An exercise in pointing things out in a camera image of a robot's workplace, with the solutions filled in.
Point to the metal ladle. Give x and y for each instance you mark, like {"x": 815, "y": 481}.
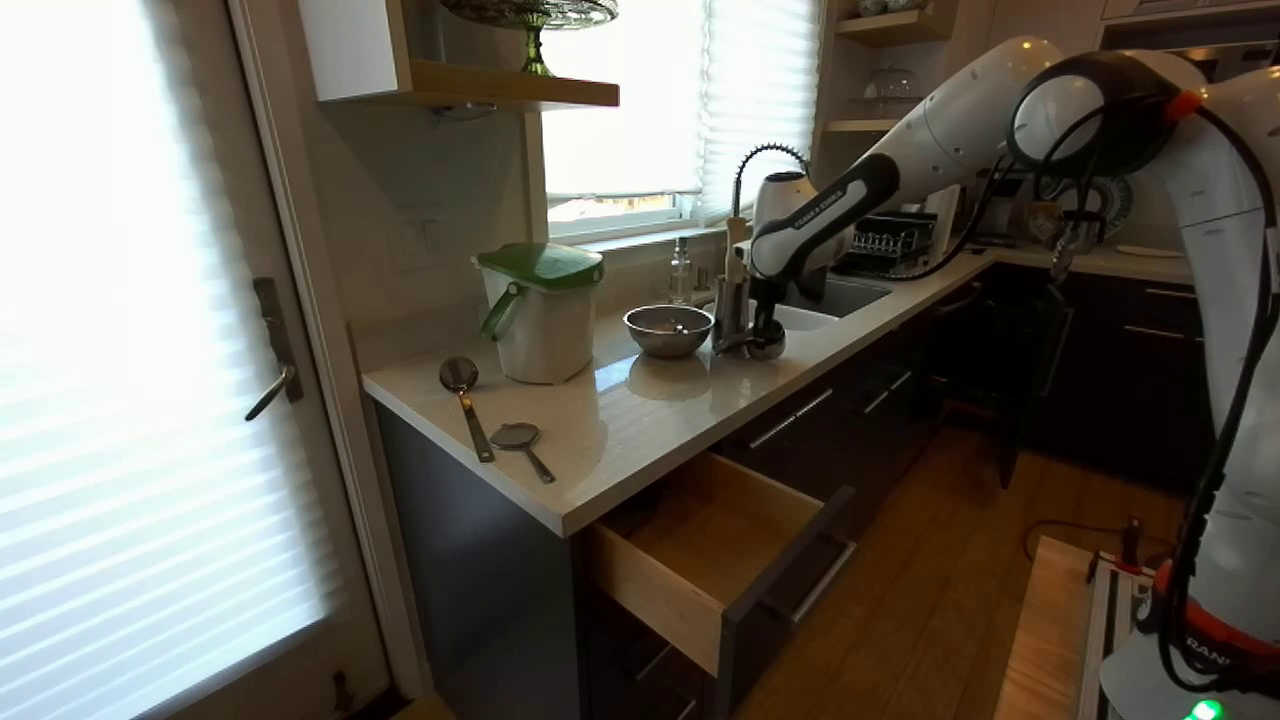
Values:
{"x": 458, "y": 374}

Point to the green glass cake stand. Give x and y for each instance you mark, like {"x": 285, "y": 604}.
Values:
{"x": 532, "y": 14}

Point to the wooden spatula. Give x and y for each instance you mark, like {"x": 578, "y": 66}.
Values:
{"x": 735, "y": 239}

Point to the white container green lid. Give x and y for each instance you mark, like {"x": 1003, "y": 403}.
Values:
{"x": 545, "y": 332}

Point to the black dish rack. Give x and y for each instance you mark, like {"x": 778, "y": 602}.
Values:
{"x": 892, "y": 247}

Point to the open wooden drawer dark front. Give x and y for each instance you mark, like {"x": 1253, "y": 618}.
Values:
{"x": 692, "y": 533}

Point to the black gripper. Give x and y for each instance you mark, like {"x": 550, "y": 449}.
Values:
{"x": 775, "y": 295}

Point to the kitchen sink basin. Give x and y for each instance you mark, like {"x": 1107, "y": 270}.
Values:
{"x": 854, "y": 295}

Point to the kitchen window with blinds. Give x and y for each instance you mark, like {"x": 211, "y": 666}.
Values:
{"x": 624, "y": 121}

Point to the metal mixing bowl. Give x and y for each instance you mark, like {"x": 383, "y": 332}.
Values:
{"x": 667, "y": 336}

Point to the white door with blinds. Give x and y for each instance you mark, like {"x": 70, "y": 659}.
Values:
{"x": 135, "y": 403}

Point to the wooden wall shelf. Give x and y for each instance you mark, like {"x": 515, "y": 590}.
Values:
{"x": 506, "y": 84}

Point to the metal cylinder utensil holder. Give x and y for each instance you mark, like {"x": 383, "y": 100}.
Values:
{"x": 735, "y": 312}

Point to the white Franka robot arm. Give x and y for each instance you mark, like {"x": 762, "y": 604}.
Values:
{"x": 963, "y": 121}

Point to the wooden open wall shelves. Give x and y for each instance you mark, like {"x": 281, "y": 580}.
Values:
{"x": 885, "y": 22}

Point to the clear glass soap bottle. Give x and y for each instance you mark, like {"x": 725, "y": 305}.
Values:
{"x": 680, "y": 279}

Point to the dark kitchen base cabinet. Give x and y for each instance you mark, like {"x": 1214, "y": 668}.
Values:
{"x": 464, "y": 602}

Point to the small metal strainer spoon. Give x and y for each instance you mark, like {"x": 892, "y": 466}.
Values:
{"x": 516, "y": 432}

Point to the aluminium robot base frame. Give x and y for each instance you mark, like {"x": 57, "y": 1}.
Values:
{"x": 1122, "y": 666}

